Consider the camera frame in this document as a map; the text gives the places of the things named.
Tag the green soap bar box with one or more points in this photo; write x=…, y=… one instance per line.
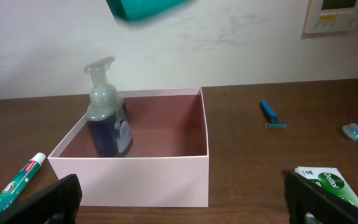
x=331, y=180

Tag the blue disposable razor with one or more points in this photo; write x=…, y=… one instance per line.
x=273, y=121

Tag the green toothpaste tube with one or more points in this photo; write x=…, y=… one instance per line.
x=18, y=184

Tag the white wall control panel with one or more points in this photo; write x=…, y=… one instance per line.
x=325, y=16

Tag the blue mouthwash bottle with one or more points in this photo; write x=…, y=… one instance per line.
x=138, y=10

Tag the pink open cardboard box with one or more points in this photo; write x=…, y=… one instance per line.
x=167, y=165

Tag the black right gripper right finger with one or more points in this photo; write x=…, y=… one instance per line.
x=302, y=197

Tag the purple foam soap dispenser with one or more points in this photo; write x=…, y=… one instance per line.
x=106, y=114

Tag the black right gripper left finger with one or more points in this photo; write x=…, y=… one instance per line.
x=57, y=203

